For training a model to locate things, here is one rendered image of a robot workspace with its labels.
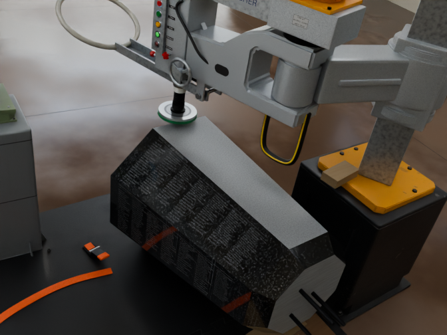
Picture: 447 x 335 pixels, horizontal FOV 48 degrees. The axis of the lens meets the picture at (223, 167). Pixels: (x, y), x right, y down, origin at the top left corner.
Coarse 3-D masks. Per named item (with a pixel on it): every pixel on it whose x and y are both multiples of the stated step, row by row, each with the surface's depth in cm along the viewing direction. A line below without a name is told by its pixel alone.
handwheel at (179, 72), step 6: (174, 60) 243; (180, 60) 240; (168, 66) 247; (174, 66) 245; (186, 66) 239; (168, 72) 248; (180, 72) 242; (174, 78) 249; (180, 78) 246; (180, 84) 247; (186, 84) 244
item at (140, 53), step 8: (120, 48) 280; (128, 48) 288; (136, 48) 288; (144, 48) 284; (128, 56) 278; (136, 56) 274; (144, 56) 282; (144, 64) 272; (152, 64) 268; (160, 72) 267; (176, 80) 262; (184, 80) 258; (184, 88) 260; (192, 88) 257; (208, 88) 265; (200, 96) 251; (208, 96) 253
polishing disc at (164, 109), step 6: (168, 102) 284; (186, 102) 287; (162, 108) 278; (168, 108) 278; (186, 108) 281; (192, 108) 282; (162, 114) 272; (168, 114) 273; (174, 114) 274; (180, 114) 275; (186, 114) 276; (192, 114) 277; (174, 120) 270; (180, 120) 271; (186, 120) 272
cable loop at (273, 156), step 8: (264, 120) 241; (264, 128) 243; (304, 128) 229; (264, 136) 246; (304, 136) 231; (264, 144) 248; (264, 152) 248; (272, 152) 249; (296, 152) 236; (280, 160) 245; (288, 160) 242; (296, 160) 240
